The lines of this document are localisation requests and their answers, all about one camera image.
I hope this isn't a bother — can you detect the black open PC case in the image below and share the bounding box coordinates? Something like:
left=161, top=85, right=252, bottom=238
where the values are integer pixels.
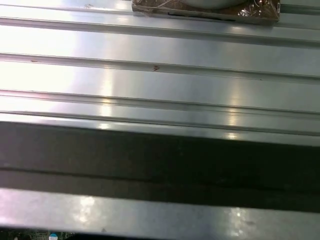
left=0, top=119, right=320, bottom=240

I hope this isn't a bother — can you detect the green motherboard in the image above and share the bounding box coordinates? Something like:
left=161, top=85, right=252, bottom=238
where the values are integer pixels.
left=11, top=228, right=76, bottom=240

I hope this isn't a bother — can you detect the brown square base plate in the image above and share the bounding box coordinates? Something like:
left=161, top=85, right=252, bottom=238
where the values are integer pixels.
left=131, top=0, right=281, bottom=26

